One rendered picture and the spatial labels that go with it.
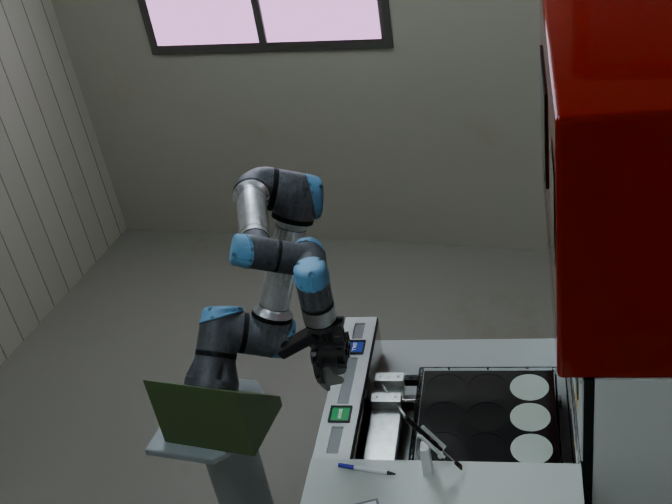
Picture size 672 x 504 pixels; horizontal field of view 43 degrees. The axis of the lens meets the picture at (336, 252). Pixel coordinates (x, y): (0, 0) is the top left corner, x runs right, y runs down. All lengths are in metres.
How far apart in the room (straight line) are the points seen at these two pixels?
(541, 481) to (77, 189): 3.44
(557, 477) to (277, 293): 0.88
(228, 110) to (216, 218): 0.71
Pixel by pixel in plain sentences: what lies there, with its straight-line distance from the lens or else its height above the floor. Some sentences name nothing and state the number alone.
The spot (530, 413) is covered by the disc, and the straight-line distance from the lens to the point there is 2.25.
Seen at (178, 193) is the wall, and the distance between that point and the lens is 4.93.
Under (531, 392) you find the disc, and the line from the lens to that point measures 2.30.
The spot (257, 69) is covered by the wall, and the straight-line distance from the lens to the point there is 4.33.
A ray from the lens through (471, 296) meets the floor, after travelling 4.12.
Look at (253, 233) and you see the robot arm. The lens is 1.95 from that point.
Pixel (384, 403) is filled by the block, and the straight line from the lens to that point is 2.30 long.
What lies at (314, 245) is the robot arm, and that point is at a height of 1.44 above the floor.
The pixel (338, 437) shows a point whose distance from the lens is 2.15.
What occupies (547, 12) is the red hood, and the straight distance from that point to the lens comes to 2.02.
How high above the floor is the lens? 2.48
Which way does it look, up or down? 33 degrees down
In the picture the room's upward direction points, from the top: 10 degrees counter-clockwise
